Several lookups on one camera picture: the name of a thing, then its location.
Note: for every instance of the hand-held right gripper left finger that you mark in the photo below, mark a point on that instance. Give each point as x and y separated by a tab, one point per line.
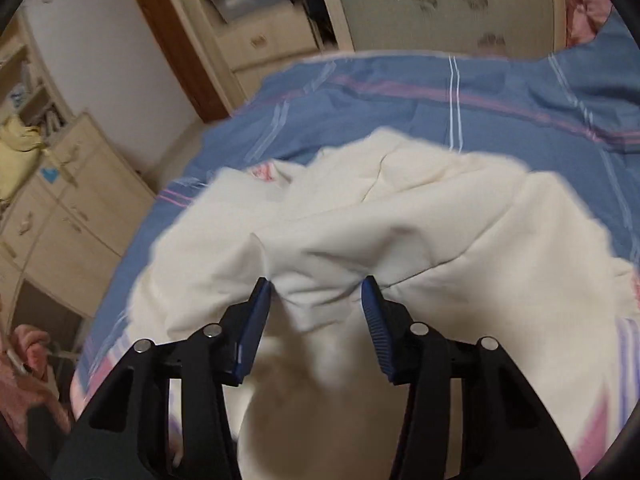
254	321

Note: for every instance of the cream drawer cabinet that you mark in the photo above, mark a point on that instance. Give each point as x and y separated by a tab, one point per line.
65	200

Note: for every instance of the pink pillow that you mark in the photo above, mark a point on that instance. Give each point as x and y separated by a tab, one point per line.
587	5

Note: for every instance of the yellow cloth bag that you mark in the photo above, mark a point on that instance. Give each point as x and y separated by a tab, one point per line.
15	152

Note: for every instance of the brown wooden door frame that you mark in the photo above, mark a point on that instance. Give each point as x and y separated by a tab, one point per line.
175	35

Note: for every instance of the white garment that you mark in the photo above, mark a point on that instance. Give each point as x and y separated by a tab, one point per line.
400	220

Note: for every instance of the person's pink sleeved forearm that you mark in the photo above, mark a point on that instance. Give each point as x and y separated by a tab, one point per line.
25	390

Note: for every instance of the paw print headboard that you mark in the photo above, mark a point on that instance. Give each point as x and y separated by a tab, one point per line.
440	5

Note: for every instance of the cream wardrobe with drawers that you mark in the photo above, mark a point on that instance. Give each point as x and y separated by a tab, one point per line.
260	25

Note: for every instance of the blue striped bed sheet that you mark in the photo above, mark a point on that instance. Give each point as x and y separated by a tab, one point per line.
390	95

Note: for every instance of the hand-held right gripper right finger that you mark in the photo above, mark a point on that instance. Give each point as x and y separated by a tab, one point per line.
376	324

